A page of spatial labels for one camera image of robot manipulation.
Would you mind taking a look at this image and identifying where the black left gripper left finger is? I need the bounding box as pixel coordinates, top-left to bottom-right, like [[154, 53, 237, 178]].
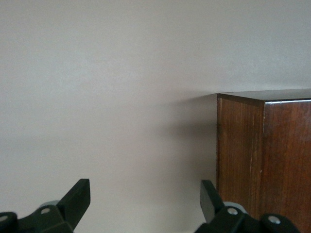
[[0, 179, 91, 233]]

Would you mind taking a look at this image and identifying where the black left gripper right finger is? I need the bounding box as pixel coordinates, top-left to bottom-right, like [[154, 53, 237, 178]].
[[194, 179, 298, 233]]

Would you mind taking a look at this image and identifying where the dark red wooden cabinet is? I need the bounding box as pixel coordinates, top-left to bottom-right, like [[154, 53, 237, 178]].
[[216, 89, 311, 233]]

